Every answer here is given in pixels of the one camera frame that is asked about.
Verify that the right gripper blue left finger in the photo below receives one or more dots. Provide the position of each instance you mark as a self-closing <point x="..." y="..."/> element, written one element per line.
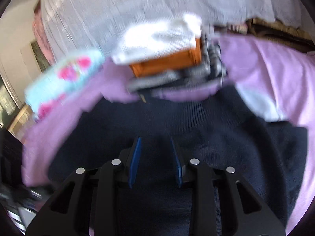
<point x="133" y="161"/>

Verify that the orange folded garment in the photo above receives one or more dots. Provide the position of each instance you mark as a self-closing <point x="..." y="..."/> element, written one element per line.
<point x="179" y="60"/>

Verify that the navy blue knit cardigan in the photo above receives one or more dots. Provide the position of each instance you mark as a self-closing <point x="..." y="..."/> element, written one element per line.
<point x="221" y="131"/>

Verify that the white folded garment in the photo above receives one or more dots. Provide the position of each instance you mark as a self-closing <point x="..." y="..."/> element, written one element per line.
<point x="156" y="39"/>

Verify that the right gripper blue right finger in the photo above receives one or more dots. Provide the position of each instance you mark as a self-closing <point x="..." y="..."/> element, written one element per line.
<point x="177" y="162"/>

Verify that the black white striped garment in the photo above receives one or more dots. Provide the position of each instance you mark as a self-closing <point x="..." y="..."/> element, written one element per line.
<point x="210" y="70"/>

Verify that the white lace cover cloth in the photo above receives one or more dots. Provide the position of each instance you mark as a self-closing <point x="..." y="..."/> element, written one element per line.
<point x="77" y="24"/>

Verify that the purple printed bed sheet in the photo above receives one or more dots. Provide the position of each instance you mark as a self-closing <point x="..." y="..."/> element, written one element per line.
<point x="276" y="81"/>

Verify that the pink floral hanging cloth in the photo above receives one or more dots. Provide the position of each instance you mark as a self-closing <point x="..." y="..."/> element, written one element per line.
<point x="41" y="38"/>

